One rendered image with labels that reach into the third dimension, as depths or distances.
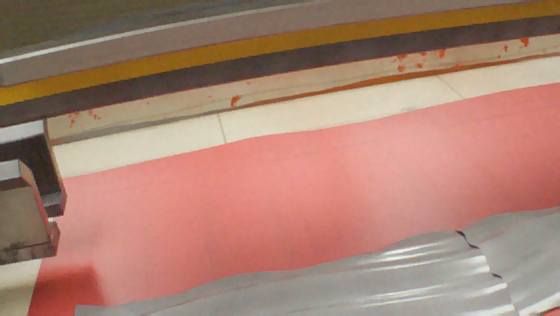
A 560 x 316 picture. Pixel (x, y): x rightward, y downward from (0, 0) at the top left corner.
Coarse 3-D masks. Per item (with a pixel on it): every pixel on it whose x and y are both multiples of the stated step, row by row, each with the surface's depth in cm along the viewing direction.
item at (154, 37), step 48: (288, 0) 22; (336, 0) 21; (384, 0) 22; (432, 0) 22; (480, 0) 22; (528, 0) 23; (48, 48) 20; (96, 48) 20; (144, 48) 21; (192, 48) 21
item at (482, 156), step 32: (480, 96) 42; (512, 96) 41; (544, 96) 40; (384, 128) 39; (416, 128) 38; (448, 128) 38; (480, 128) 37; (512, 128) 37; (544, 128) 36; (416, 160) 35; (448, 160) 34; (480, 160) 34; (512, 160) 34; (544, 160) 33; (448, 192) 32; (480, 192) 31; (512, 192) 31; (544, 192) 30
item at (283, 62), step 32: (416, 32) 25; (448, 32) 25; (480, 32) 25; (512, 32) 26; (544, 32) 26; (224, 64) 24; (256, 64) 24; (288, 64) 24; (320, 64) 25; (64, 96) 23; (96, 96) 23; (128, 96) 24
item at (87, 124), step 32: (352, 64) 44; (384, 64) 44; (416, 64) 45; (448, 64) 45; (480, 64) 46; (160, 96) 42; (192, 96) 43; (224, 96) 43; (256, 96) 44; (288, 96) 44; (64, 128) 42; (96, 128) 42; (128, 128) 43
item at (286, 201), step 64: (128, 192) 35; (192, 192) 35; (256, 192) 34; (320, 192) 33; (384, 192) 32; (64, 256) 30; (128, 256) 30; (192, 256) 29; (256, 256) 29; (320, 256) 28
